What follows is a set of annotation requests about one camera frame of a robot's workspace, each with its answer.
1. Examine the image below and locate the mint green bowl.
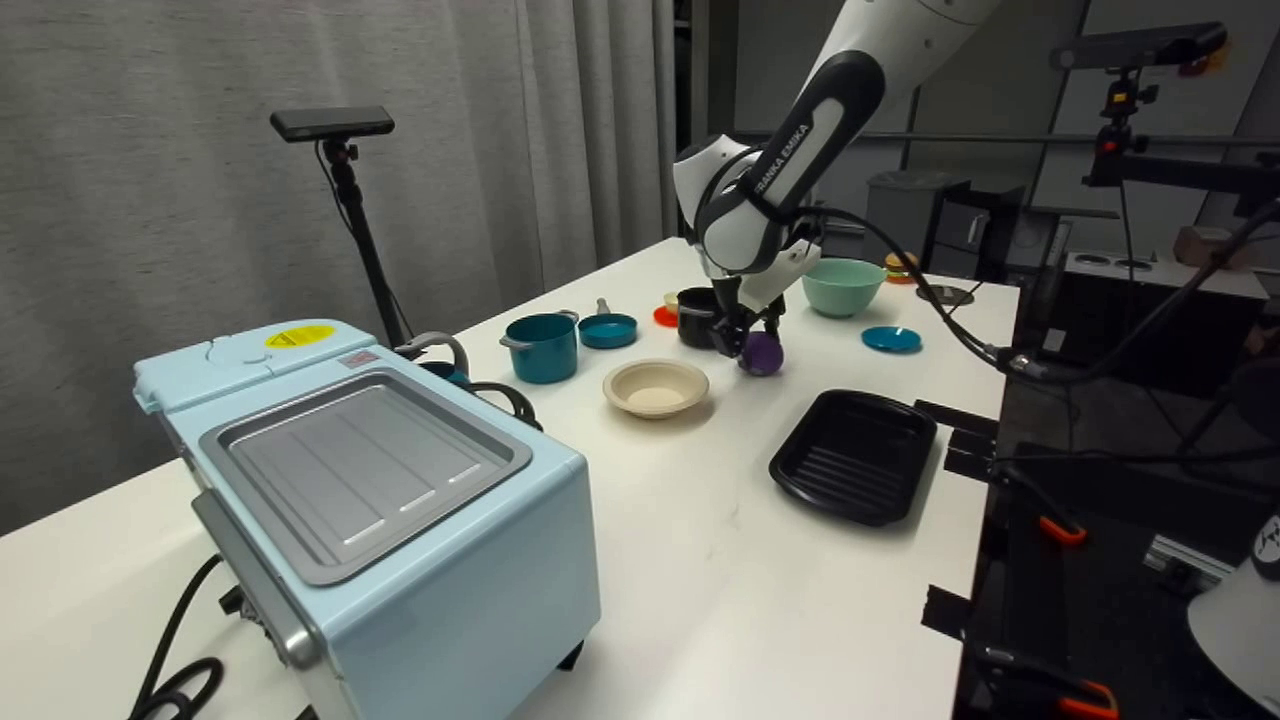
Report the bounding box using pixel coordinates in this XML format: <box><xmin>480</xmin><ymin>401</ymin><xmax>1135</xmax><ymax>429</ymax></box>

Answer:
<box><xmin>801</xmin><ymin>256</ymin><xmax>886</xmax><ymax>323</ymax></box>

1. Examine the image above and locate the small blue cup orange item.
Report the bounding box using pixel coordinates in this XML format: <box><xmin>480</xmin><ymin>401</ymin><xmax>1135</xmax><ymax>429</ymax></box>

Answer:
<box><xmin>574</xmin><ymin>295</ymin><xmax>644</xmax><ymax>357</ymax></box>

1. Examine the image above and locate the black bar camera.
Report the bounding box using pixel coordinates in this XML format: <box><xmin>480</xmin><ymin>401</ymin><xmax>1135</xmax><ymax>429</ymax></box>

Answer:
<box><xmin>269</xmin><ymin>105</ymin><xmax>398</xmax><ymax>149</ymax></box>

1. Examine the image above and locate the light blue toaster oven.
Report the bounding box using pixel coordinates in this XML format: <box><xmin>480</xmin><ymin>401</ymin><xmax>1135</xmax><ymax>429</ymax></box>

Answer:
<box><xmin>129</xmin><ymin>316</ymin><xmax>605</xmax><ymax>720</ymax></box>

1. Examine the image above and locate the grey camera on mount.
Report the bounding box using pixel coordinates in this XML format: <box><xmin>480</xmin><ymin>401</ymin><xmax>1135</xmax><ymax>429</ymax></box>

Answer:
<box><xmin>1057</xmin><ymin>15</ymin><xmax>1232</xmax><ymax>190</ymax></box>

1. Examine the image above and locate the teal toy pot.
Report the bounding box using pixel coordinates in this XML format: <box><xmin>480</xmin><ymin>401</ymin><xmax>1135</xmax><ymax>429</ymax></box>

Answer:
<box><xmin>494</xmin><ymin>306</ymin><xmax>584</xmax><ymax>386</ymax></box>

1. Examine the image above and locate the grey curtain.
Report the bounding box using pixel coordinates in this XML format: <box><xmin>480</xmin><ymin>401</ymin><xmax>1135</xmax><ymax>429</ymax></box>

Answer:
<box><xmin>0</xmin><ymin>0</ymin><xmax>685</xmax><ymax>522</ymax></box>

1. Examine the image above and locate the teal flat lid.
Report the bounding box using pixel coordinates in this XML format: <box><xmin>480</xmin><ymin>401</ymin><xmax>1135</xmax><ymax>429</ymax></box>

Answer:
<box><xmin>854</xmin><ymin>320</ymin><xmax>926</xmax><ymax>360</ymax></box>

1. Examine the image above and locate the white round object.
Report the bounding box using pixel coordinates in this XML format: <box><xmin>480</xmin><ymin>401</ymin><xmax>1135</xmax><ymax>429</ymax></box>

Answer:
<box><xmin>1185</xmin><ymin>514</ymin><xmax>1280</xmax><ymax>720</ymax></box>

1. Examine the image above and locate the dark round disc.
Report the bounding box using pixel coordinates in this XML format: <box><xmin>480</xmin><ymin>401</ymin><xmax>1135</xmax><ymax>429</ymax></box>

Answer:
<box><xmin>915</xmin><ymin>281</ymin><xmax>980</xmax><ymax>313</ymax></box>

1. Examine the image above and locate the black tripod stand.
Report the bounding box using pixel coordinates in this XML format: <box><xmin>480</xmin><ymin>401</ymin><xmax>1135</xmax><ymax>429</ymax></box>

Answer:
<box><xmin>315</xmin><ymin>135</ymin><xmax>416</xmax><ymax>353</ymax></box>

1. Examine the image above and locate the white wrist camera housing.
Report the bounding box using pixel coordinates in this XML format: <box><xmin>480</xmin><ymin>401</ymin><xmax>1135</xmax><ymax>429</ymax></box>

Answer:
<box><xmin>738</xmin><ymin>236</ymin><xmax>824</xmax><ymax>313</ymax></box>

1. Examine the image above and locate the black toy pot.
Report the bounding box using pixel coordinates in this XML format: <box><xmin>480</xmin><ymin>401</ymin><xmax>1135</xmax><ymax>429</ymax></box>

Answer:
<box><xmin>670</xmin><ymin>284</ymin><xmax>730</xmax><ymax>353</ymax></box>

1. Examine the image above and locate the brown box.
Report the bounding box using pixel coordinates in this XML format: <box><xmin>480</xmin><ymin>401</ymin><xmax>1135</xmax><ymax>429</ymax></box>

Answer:
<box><xmin>1170</xmin><ymin>220</ymin><xmax>1256</xmax><ymax>273</ymax></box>

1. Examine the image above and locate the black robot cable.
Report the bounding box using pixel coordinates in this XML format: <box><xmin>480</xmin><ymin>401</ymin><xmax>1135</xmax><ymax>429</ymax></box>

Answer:
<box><xmin>782</xmin><ymin>194</ymin><xmax>1280</xmax><ymax>390</ymax></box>

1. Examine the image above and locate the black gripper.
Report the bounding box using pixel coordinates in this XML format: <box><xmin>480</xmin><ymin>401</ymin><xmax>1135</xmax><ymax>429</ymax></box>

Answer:
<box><xmin>699</xmin><ymin>273</ymin><xmax>792</xmax><ymax>360</ymax></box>

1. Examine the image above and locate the black oven power cable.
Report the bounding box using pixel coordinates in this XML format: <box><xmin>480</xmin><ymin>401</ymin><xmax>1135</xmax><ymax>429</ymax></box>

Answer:
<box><xmin>129</xmin><ymin>552</ymin><xmax>231</xmax><ymax>720</ymax></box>

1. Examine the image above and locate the black cable loop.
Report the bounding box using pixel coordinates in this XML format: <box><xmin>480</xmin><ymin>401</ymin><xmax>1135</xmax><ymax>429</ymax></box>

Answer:
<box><xmin>396</xmin><ymin>332</ymin><xmax>547</xmax><ymax>431</ymax></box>

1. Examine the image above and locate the black grill pan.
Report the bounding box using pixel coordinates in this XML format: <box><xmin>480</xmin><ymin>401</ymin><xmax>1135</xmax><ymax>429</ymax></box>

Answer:
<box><xmin>763</xmin><ymin>386</ymin><xmax>942</xmax><ymax>529</ymax></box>

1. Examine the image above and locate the beige shallow bowl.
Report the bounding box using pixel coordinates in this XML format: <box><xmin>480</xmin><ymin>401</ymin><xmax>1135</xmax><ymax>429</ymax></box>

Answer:
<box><xmin>600</xmin><ymin>357</ymin><xmax>712</xmax><ymax>424</ymax></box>

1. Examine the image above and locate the purple toy with green leaf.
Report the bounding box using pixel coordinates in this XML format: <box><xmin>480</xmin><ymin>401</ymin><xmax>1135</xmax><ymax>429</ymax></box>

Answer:
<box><xmin>736</xmin><ymin>326</ymin><xmax>789</xmax><ymax>379</ymax></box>

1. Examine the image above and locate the black clamp orange handle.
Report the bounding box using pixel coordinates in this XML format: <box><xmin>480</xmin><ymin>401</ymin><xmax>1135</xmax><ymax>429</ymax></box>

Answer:
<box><xmin>915</xmin><ymin>395</ymin><xmax>1093</xmax><ymax>552</ymax></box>
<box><xmin>915</xmin><ymin>581</ymin><xmax>1123</xmax><ymax>720</ymax></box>

